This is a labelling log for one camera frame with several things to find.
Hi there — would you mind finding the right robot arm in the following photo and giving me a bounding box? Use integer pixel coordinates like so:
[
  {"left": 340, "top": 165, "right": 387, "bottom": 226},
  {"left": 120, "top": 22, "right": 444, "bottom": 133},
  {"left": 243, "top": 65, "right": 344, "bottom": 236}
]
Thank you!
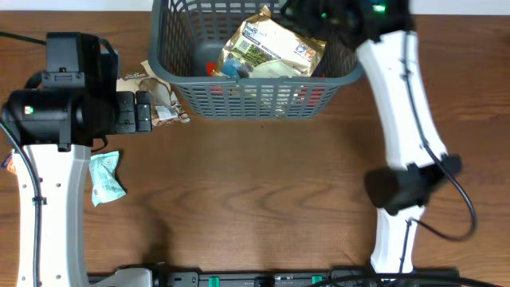
[{"left": 280, "top": 0, "right": 461, "bottom": 273}]

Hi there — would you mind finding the brown mushroom snack bag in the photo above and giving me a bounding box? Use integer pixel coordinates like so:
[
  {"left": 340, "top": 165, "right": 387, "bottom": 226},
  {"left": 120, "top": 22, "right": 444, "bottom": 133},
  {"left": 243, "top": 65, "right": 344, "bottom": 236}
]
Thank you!
[{"left": 116, "top": 60, "right": 190, "bottom": 127}]

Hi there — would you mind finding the multicolour tissue pack row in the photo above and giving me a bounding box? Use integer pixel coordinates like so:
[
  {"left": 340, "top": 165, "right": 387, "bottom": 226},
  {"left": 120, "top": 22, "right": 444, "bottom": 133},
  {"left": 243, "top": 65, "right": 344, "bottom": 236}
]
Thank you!
[{"left": 1, "top": 154, "right": 17, "bottom": 175}]

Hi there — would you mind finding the orange spaghetti packet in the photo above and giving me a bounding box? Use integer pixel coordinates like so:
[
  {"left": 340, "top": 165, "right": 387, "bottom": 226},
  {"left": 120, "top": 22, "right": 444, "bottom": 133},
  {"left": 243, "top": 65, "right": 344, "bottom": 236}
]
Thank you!
[{"left": 205, "top": 61, "right": 332, "bottom": 108}]

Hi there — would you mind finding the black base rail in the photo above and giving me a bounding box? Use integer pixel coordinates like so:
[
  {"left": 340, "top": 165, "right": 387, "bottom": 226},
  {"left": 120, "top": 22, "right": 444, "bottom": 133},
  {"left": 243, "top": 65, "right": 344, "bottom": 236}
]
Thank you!
[{"left": 87, "top": 267, "right": 463, "bottom": 287}]

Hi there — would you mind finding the gold rice bag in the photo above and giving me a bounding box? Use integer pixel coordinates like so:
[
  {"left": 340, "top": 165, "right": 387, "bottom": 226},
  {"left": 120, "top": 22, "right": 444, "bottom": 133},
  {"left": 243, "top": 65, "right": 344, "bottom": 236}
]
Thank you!
[{"left": 211, "top": 6, "right": 327, "bottom": 78}]

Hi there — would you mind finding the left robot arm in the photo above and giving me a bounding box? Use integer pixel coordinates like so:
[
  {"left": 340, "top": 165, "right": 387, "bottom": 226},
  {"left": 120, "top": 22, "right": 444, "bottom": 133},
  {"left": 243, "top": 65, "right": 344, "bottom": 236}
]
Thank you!
[{"left": 1, "top": 32, "right": 154, "bottom": 286}]

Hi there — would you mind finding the grey plastic basket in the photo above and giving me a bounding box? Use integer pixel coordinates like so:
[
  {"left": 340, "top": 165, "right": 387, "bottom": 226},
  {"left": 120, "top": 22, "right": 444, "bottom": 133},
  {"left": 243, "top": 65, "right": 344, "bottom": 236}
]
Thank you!
[{"left": 148, "top": 0, "right": 363, "bottom": 120}]

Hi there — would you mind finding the teal small sachet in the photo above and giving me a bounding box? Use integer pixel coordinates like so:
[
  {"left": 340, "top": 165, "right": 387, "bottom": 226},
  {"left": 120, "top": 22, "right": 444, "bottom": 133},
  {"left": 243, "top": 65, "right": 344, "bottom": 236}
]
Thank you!
[{"left": 89, "top": 151, "right": 126, "bottom": 206}]

